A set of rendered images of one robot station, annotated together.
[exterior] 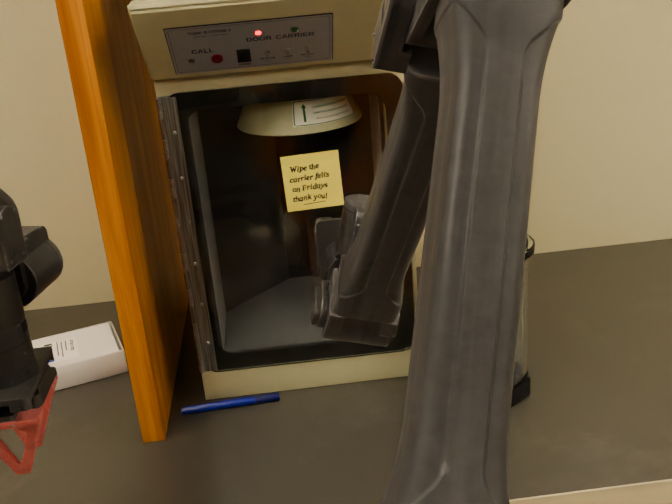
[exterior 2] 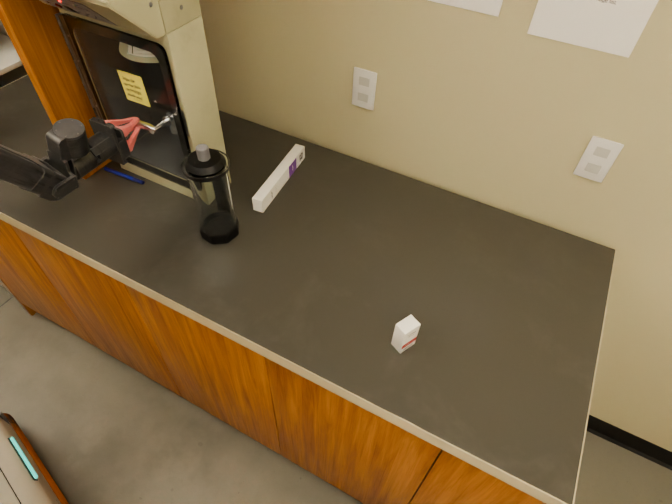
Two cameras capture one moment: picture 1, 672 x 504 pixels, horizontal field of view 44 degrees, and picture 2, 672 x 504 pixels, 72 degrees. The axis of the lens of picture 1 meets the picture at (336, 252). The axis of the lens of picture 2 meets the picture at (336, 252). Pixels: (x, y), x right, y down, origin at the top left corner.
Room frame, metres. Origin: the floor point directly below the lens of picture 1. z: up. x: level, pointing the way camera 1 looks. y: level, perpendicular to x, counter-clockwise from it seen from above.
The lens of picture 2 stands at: (0.43, -0.88, 1.84)
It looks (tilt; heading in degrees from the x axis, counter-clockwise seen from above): 49 degrees down; 29
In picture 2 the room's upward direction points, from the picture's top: 3 degrees clockwise
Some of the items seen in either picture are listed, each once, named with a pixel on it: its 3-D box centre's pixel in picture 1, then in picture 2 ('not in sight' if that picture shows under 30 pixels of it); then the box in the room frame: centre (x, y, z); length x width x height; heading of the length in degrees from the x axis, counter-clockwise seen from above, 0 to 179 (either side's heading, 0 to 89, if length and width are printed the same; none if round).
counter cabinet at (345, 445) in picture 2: not in sight; (245, 293); (1.14, -0.12, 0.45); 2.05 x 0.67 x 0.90; 93
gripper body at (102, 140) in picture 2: (348, 264); (100, 147); (0.90, -0.01, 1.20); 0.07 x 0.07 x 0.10; 4
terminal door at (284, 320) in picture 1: (298, 230); (135, 110); (1.05, 0.05, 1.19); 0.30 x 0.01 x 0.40; 93
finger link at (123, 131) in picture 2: not in sight; (124, 132); (0.97, -0.01, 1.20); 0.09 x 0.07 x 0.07; 4
